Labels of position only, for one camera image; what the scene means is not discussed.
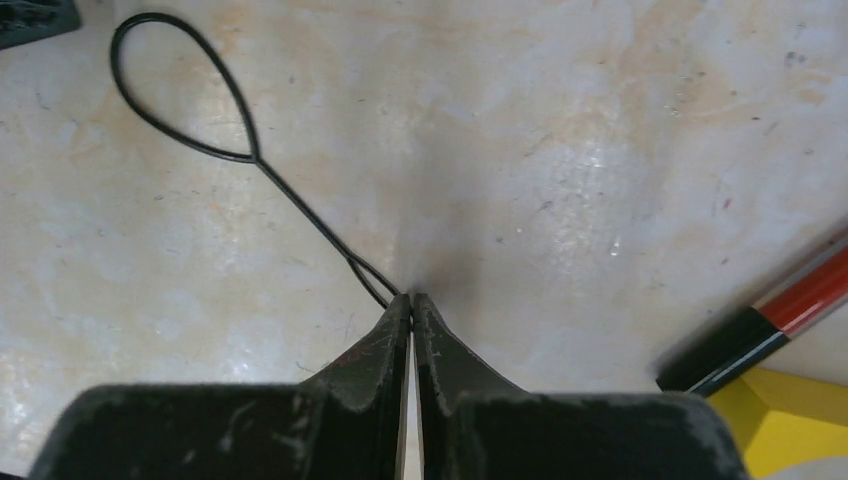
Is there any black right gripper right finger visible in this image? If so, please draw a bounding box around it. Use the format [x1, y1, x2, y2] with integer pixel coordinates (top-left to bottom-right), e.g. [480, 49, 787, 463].
[412, 294, 748, 479]

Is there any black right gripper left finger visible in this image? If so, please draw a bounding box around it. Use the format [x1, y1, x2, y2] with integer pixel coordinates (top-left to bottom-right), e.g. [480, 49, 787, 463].
[29, 294, 410, 479]

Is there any black wire loop tool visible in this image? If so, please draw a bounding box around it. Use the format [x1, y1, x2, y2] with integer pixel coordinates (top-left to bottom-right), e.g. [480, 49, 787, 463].
[109, 11, 403, 311]

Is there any yellow arch block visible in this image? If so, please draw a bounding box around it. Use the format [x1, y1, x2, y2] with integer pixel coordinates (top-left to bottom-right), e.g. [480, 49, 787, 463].
[708, 368, 847, 478]

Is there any red black pen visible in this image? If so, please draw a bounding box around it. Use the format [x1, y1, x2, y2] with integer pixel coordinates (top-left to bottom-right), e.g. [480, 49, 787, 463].
[656, 237, 847, 397]

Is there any black textured square mat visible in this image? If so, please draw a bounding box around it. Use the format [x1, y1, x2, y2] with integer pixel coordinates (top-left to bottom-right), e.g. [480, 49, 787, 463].
[1, 0, 82, 50]

